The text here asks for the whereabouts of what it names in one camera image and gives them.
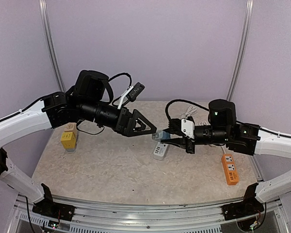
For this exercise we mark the yellow cube socket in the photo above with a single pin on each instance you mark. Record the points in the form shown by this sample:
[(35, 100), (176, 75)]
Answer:
[(68, 140)]

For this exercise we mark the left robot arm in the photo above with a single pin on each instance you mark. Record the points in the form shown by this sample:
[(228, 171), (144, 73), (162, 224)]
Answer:
[(89, 99)]

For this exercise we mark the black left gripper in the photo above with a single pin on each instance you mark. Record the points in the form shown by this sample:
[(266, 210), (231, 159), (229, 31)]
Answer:
[(126, 123)]

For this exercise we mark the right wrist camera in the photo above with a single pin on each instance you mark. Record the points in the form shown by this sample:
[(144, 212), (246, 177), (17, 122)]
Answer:
[(187, 127)]

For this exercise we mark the orange power strip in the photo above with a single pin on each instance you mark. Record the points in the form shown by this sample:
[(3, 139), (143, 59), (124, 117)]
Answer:
[(232, 177)]

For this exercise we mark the white power strip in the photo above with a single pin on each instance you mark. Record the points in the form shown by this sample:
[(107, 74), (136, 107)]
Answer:
[(160, 151)]

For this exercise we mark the beige cube socket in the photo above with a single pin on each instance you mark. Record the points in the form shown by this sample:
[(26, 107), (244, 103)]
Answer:
[(70, 127)]

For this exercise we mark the small blue plug adapter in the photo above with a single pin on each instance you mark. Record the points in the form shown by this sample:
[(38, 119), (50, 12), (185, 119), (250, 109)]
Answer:
[(160, 135)]

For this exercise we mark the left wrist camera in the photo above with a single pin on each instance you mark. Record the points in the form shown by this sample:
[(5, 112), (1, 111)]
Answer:
[(130, 95)]

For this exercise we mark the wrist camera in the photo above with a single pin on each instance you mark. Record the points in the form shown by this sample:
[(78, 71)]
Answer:
[(130, 95), (187, 127)]

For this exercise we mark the right aluminium post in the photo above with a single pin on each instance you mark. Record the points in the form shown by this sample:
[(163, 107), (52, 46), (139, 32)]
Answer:
[(241, 49)]

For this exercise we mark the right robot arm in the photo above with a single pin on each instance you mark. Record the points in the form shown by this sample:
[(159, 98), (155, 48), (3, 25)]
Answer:
[(245, 138)]

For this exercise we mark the aluminium post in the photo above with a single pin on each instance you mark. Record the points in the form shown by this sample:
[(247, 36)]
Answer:
[(241, 49), (50, 44)]

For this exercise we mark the left aluminium post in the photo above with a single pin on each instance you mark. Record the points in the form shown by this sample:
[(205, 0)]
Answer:
[(50, 44)]

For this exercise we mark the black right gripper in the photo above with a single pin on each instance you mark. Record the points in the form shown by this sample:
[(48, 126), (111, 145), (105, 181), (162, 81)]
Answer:
[(189, 142)]

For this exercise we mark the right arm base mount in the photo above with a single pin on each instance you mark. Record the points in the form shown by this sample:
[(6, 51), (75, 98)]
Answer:
[(248, 206)]

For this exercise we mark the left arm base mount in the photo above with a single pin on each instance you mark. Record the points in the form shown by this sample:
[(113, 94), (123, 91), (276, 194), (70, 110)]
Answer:
[(47, 207)]

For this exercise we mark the aluminium front rail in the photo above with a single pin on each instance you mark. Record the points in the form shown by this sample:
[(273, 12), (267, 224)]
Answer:
[(99, 217)]

